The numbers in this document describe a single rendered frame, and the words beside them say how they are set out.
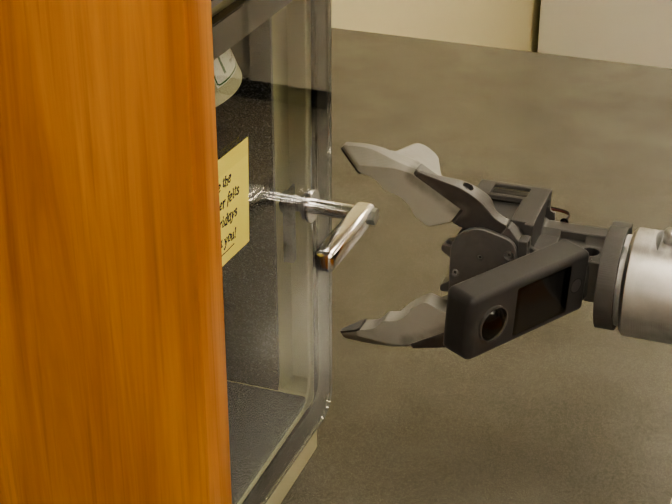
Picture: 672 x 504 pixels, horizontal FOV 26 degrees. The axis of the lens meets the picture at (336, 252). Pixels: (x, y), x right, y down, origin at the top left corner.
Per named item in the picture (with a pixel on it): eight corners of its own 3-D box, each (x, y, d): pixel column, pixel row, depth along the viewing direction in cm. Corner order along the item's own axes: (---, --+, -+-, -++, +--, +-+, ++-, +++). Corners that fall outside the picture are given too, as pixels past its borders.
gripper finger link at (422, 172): (395, 191, 101) (489, 272, 102) (387, 202, 100) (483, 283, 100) (435, 146, 99) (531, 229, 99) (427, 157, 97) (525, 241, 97)
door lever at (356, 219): (266, 269, 103) (265, 236, 102) (315, 213, 111) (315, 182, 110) (336, 282, 101) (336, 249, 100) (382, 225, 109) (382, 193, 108)
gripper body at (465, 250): (468, 266, 109) (629, 293, 105) (435, 321, 102) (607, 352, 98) (472, 173, 105) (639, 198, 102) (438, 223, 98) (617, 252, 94)
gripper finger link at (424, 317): (384, 332, 112) (481, 287, 107) (358, 372, 107) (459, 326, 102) (361, 300, 111) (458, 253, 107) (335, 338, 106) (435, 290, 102)
